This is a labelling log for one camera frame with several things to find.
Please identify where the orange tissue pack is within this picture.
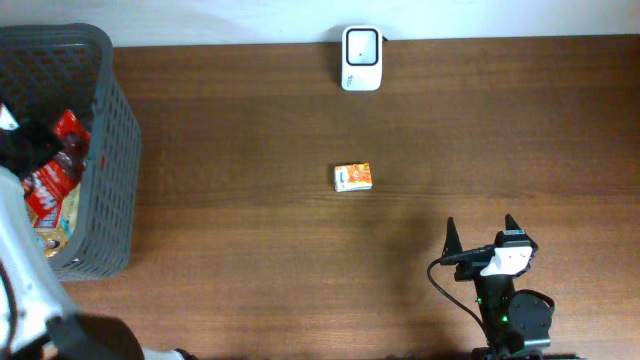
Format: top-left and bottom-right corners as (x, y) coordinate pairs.
(334, 163), (373, 192)

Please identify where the red Hacks candy bag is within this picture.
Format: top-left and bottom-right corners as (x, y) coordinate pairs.
(22, 110), (91, 230)

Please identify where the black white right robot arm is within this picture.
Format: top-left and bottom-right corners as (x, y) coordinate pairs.
(439, 215), (555, 359)

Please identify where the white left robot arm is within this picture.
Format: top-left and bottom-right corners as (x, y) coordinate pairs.
(1, 107), (192, 359)

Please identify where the white barcode scanner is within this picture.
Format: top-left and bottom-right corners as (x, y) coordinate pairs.
(341, 25), (383, 92)

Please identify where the grey plastic mesh basket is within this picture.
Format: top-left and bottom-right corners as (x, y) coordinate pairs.
(1, 23), (143, 281)

